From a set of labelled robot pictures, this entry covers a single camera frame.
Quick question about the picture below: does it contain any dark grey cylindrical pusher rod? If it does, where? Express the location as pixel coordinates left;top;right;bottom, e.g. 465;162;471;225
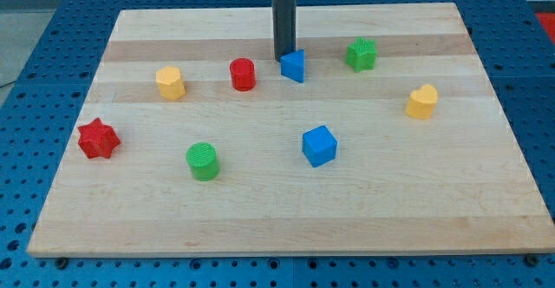
271;0;297;62

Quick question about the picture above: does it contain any red cylinder block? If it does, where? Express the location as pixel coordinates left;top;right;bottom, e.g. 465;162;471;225
229;57;256;91

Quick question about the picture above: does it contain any blue triangle block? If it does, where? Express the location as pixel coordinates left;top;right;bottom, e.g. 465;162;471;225
280;49;305;83

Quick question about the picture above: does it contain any green star block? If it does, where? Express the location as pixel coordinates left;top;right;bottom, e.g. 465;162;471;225
345;37;377;73

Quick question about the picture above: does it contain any yellow hexagon block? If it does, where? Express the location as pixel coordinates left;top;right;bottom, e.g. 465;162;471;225
155;66;186;101

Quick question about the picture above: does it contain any blue cube block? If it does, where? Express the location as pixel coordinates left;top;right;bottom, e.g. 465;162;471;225
302;125;337;167

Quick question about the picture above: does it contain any light wooden board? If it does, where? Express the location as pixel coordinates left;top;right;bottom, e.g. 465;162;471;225
28;3;554;258

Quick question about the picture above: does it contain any yellow heart block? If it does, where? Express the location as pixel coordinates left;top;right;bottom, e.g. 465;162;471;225
405;84;439;120

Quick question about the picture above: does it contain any green cylinder block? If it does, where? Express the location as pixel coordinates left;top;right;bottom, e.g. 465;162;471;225
186;142;220;181

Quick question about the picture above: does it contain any red star block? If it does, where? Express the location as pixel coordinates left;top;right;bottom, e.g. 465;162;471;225
77;118;121;159

